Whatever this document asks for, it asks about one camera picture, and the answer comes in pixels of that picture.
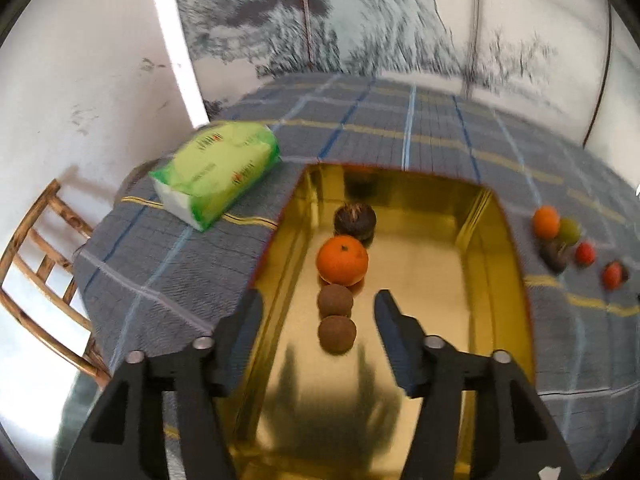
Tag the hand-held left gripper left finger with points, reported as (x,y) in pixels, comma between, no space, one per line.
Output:
(249,322)

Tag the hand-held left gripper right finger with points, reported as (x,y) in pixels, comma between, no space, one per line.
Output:
(395,330)

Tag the golden metal box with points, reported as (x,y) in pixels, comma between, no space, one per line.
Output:
(450,320)

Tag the brown round fruit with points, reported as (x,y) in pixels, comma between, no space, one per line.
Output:
(337,334)
(335,301)

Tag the small orange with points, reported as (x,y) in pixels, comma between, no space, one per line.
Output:
(546,221)

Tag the green round fruit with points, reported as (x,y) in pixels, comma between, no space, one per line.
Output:
(571,230)

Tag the red round fruit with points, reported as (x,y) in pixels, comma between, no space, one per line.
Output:
(585,254)
(612,276)

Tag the large orange tangerine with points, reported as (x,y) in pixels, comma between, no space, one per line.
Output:
(342,260)

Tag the grey plaid tablecloth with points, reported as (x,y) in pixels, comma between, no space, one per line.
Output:
(165,270)

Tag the dark mangosteen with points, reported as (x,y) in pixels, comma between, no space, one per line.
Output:
(555,257)
(355,222)

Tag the green tissue pack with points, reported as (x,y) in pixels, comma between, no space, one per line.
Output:
(215,170)

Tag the wooden chair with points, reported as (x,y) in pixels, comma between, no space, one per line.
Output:
(35,240)

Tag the landscape painted folding screen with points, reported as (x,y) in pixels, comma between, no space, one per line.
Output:
(380,20)

